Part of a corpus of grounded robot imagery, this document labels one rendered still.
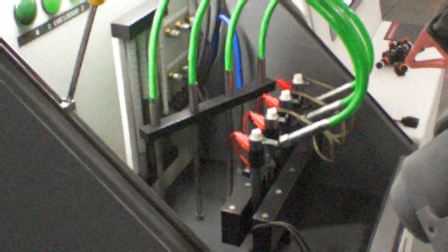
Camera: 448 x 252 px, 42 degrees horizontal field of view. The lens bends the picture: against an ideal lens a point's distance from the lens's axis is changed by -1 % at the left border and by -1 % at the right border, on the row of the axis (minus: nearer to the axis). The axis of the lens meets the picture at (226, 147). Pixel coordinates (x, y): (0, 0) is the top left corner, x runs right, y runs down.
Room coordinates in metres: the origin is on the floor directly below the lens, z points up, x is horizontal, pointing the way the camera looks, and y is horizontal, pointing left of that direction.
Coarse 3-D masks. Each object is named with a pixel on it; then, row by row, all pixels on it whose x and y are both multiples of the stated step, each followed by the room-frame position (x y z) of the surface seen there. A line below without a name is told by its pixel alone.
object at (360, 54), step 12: (168, 0) 0.95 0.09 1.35; (324, 0) 0.84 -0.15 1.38; (156, 12) 0.96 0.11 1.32; (336, 12) 0.83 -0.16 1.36; (156, 24) 0.95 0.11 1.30; (348, 24) 0.83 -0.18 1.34; (156, 36) 0.96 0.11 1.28; (348, 36) 0.82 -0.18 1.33; (156, 48) 0.96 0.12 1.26; (360, 48) 0.82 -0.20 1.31; (156, 60) 0.97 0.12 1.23; (360, 60) 0.81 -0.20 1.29; (156, 72) 0.97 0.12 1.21; (360, 72) 0.81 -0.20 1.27; (156, 84) 0.97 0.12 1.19; (360, 84) 0.81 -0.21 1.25; (156, 96) 0.97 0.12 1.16; (360, 96) 0.81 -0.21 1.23; (348, 108) 0.82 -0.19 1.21; (336, 120) 0.82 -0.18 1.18
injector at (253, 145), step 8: (248, 136) 0.89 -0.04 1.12; (248, 144) 0.89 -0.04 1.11; (256, 144) 0.88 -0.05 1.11; (248, 152) 0.89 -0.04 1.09; (256, 152) 0.88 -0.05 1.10; (248, 160) 0.89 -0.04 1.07; (256, 160) 0.88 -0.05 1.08; (272, 160) 0.88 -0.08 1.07; (256, 168) 0.88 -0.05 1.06; (264, 168) 0.87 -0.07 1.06; (256, 176) 0.88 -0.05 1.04; (256, 184) 0.88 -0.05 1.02; (256, 192) 0.88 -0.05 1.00; (256, 200) 0.88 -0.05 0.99; (256, 208) 0.88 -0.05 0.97
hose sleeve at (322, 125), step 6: (324, 120) 0.84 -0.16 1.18; (312, 126) 0.84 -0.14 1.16; (318, 126) 0.84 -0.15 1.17; (324, 126) 0.83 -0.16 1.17; (330, 126) 0.83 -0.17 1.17; (294, 132) 0.86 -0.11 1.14; (300, 132) 0.85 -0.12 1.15; (306, 132) 0.84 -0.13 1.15; (312, 132) 0.84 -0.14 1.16; (318, 132) 0.84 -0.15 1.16; (288, 138) 0.86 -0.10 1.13; (294, 138) 0.85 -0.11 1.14; (300, 138) 0.85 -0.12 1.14; (306, 138) 0.85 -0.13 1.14
